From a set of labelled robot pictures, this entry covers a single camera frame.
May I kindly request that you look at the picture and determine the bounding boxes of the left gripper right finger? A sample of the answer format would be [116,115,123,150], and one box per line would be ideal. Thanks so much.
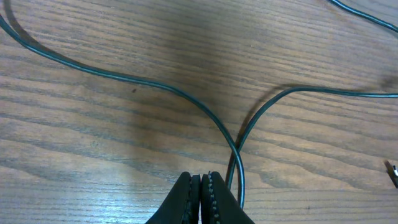
[200,172,254,224]

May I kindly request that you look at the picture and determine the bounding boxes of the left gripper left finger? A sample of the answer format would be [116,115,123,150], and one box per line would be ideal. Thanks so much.
[146,172,201,224]

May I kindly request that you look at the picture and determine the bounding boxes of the thin black USB cable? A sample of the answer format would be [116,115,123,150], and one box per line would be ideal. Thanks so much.
[0,0,398,209]

